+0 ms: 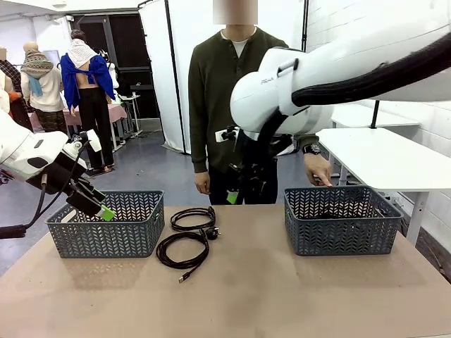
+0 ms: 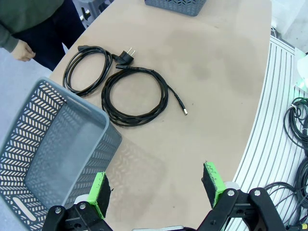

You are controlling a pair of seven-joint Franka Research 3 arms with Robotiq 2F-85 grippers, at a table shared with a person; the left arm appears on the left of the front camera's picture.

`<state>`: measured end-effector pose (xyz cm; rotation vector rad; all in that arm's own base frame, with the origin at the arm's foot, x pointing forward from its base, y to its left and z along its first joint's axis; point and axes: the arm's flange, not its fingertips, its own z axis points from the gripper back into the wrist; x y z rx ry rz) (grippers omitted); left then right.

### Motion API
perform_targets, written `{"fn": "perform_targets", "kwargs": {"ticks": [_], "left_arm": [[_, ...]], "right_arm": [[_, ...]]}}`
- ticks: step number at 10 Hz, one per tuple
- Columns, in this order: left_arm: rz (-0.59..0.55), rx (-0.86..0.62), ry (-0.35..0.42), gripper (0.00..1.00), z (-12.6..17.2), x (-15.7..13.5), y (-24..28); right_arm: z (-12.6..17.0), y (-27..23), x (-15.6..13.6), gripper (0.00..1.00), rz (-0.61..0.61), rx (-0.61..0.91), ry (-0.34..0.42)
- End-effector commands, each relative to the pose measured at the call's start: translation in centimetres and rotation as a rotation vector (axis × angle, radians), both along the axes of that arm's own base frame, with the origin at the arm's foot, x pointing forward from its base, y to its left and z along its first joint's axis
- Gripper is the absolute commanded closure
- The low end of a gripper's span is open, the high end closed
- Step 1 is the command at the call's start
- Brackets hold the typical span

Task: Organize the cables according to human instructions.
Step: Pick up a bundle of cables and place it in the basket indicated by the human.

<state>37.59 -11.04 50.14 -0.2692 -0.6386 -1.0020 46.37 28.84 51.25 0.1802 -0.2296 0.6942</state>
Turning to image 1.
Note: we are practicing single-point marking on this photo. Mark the dark glass doorway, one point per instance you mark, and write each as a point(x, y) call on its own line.
point(130, 45)

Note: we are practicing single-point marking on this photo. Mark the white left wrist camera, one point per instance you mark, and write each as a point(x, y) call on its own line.
point(94, 141)

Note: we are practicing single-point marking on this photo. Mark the mannequin in blue shirt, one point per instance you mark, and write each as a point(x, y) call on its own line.
point(89, 105)

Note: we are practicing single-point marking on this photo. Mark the black tripod stand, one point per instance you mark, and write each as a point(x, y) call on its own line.
point(375, 114)

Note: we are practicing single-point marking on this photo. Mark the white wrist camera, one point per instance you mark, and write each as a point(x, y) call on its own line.
point(94, 141)
point(220, 135)

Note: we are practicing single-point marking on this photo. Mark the person in green sweater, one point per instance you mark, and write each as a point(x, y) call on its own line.
point(211, 88)

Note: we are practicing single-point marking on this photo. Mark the person's left forearm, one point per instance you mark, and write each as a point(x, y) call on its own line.
point(306, 140)

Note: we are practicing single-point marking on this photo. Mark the large white table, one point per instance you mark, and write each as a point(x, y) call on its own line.
point(387, 162)

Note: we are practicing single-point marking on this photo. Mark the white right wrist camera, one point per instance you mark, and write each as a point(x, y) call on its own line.
point(220, 135)

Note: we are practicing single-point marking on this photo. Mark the black wrist watch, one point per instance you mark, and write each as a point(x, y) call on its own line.
point(312, 148)

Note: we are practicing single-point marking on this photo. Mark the grey plastic lattice basket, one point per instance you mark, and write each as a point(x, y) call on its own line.
point(338, 236)
point(105, 232)

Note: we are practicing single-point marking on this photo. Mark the white backdrop screen black frame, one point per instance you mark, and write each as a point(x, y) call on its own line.
point(197, 21)

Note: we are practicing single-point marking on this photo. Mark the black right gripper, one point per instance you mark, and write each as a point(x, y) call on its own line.
point(252, 151)

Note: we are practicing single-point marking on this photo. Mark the person's right hand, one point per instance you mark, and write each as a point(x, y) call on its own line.
point(202, 182)

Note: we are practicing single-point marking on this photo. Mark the person's right forearm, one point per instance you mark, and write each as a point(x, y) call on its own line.
point(200, 151)

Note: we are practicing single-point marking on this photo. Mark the person's left hand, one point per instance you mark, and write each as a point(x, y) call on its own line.
point(317, 168)

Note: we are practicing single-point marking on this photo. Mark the mannequin with patterned scarf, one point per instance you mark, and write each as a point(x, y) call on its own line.
point(44, 91)

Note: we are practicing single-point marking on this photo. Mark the small white desk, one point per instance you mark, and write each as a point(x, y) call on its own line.
point(132, 98)

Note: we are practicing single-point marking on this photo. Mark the white bare mannequin torso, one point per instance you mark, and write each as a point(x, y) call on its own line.
point(112, 74)

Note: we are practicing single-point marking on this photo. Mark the small white table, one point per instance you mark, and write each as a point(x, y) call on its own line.
point(387, 118)

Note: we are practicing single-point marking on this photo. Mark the person in plaid scarf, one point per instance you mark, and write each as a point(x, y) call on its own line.
point(14, 91)

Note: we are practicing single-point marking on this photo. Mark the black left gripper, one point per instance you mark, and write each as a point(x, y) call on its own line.
point(68, 174)

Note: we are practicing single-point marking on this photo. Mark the table with pink cloth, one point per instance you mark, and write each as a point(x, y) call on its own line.
point(116, 112)

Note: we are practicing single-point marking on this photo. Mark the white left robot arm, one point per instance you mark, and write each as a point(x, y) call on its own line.
point(21, 151)

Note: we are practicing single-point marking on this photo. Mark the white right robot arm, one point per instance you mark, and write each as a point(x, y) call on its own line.
point(345, 63)

